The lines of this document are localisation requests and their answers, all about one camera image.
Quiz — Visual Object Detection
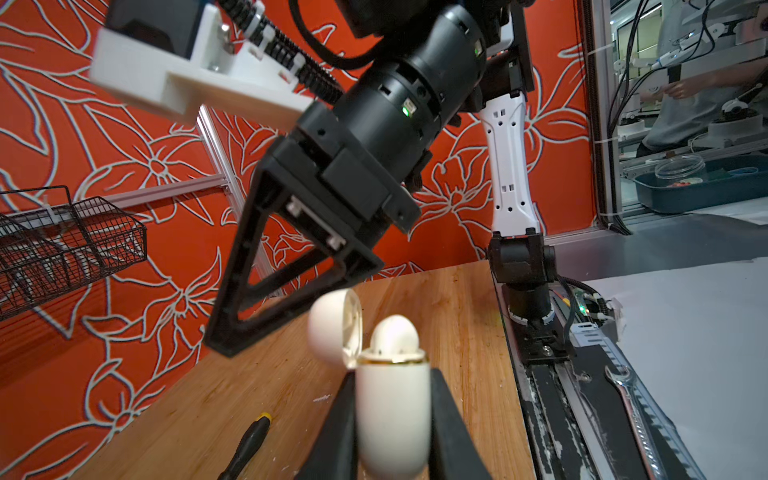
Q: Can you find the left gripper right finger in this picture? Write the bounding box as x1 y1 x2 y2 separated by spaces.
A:
428 368 491 480

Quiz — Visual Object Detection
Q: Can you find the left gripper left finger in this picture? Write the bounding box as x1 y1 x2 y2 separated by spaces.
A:
295 372 358 480

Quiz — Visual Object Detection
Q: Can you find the person in grey shirt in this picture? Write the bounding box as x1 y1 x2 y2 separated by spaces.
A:
636 1 767 158

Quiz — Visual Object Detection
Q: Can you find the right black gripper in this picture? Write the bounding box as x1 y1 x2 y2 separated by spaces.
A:
204 102 432 357

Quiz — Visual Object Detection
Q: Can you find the white earbud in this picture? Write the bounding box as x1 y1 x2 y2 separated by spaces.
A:
366 315 424 362

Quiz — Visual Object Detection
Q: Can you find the black wire wall basket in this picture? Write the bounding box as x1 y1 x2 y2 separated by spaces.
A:
1 185 147 321

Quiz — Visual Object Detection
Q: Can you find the silver wrench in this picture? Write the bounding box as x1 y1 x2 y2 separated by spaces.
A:
604 366 668 479

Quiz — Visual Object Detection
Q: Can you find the teal plastic tray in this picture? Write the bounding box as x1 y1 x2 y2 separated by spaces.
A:
633 154 767 214

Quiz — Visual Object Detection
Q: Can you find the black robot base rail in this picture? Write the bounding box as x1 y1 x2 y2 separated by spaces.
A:
496 282 705 479

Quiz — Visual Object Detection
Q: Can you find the white earbuds charging case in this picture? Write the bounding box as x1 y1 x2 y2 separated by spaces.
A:
308 289 431 479

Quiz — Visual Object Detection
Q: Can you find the yellow black handled screwdriver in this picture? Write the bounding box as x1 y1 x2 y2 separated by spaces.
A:
218 412 272 480

